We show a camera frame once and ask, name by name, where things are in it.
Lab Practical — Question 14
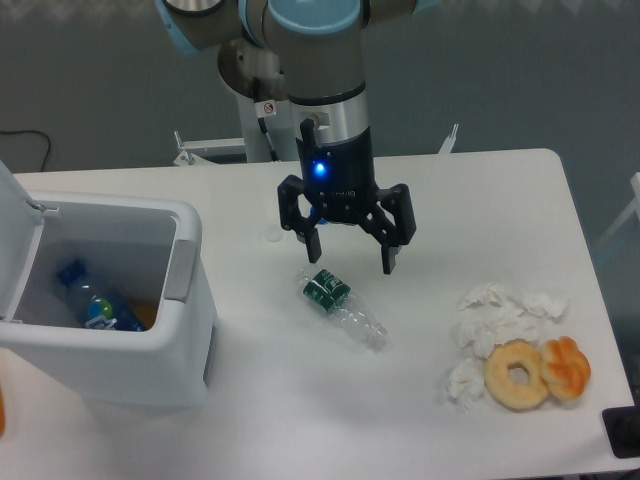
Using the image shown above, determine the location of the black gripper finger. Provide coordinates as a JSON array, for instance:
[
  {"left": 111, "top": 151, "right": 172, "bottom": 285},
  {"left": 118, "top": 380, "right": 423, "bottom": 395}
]
[
  {"left": 349, "top": 183, "right": 417, "bottom": 274},
  {"left": 277, "top": 175, "right": 322, "bottom": 263}
]

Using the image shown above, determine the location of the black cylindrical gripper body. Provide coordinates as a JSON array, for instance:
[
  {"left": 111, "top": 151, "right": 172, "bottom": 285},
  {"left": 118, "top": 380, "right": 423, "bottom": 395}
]
[{"left": 297, "top": 117, "right": 376, "bottom": 224}]

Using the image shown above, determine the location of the clear bottle green label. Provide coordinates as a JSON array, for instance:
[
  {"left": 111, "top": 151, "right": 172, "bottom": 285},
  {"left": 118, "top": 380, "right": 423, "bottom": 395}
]
[{"left": 297, "top": 264, "right": 388, "bottom": 351}]

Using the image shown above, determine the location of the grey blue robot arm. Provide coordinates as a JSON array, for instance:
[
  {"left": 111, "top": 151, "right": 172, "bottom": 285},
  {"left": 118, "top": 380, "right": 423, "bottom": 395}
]
[{"left": 156, "top": 1, "right": 433, "bottom": 273}]

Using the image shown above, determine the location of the white bottle cap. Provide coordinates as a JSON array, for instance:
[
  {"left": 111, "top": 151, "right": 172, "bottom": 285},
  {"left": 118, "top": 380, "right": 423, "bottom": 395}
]
[{"left": 264, "top": 225, "right": 283, "bottom": 243}]

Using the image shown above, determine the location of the blue bottle in bin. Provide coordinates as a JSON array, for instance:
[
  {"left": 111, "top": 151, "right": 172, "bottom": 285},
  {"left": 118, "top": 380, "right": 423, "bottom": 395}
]
[{"left": 56, "top": 260, "right": 146, "bottom": 332}]

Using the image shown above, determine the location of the large crumpled white tissue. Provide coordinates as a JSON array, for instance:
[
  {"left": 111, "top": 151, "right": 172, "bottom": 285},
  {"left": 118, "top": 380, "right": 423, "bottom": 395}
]
[{"left": 453, "top": 282, "right": 570, "bottom": 359}]

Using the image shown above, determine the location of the white open trash bin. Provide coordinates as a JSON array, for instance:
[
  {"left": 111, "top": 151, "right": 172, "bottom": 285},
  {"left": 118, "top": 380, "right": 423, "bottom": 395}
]
[{"left": 1, "top": 170, "right": 218, "bottom": 406}]

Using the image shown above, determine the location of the small crumpled white tissue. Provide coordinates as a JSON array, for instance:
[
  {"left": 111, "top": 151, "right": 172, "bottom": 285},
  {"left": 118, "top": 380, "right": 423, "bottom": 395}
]
[{"left": 445, "top": 358, "right": 485, "bottom": 412}]

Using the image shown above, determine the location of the orange item in bin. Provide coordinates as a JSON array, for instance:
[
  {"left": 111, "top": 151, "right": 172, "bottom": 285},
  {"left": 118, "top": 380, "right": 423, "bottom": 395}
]
[{"left": 129, "top": 301, "right": 158, "bottom": 330}]

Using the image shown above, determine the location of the orange glazed twisted bun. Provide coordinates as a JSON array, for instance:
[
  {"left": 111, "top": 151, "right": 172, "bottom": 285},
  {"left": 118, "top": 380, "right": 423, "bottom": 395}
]
[{"left": 539, "top": 336, "right": 591, "bottom": 401}]

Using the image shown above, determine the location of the black device at edge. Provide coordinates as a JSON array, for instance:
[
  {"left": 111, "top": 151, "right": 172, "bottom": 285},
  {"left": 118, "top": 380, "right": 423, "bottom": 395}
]
[{"left": 602, "top": 406, "right": 639, "bottom": 459}]

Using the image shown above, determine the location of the orange object at left edge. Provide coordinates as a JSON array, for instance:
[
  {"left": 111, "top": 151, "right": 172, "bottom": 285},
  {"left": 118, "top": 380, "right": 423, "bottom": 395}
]
[{"left": 0, "top": 388, "right": 6, "bottom": 438}]

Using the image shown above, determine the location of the black cable on pedestal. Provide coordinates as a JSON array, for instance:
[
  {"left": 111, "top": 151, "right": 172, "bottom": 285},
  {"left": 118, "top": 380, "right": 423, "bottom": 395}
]
[{"left": 252, "top": 77, "right": 281, "bottom": 162}]

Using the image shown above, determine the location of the plain ring donut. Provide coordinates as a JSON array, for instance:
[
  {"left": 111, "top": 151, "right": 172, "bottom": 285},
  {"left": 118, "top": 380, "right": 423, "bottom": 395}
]
[{"left": 483, "top": 341, "right": 549, "bottom": 411}]

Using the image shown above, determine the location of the white frame at right edge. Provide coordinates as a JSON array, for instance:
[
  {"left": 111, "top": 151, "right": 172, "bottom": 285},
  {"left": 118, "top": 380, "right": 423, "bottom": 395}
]
[{"left": 593, "top": 172, "right": 639, "bottom": 264}]

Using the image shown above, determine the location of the black cable on floor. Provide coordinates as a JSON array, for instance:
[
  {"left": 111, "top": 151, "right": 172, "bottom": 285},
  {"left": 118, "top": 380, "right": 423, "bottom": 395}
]
[{"left": 0, "top": 129, "right": 53, "bottom": 172}]

